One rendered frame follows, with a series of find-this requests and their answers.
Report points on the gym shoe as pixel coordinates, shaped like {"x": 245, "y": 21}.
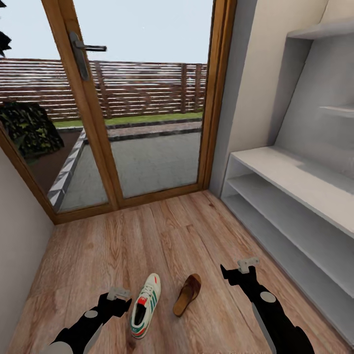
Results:
{"x": 145, "y": 306}

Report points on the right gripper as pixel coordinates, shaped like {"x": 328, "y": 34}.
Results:
{"x": 237, "y": 278}

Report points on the sandal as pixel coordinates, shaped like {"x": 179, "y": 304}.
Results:
{"x": 189, "y": 292}

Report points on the door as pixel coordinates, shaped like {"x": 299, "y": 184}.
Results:
{"x": 111, "y": 104}

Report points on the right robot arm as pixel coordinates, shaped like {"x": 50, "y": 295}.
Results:
{"x": 281, "y": 335}

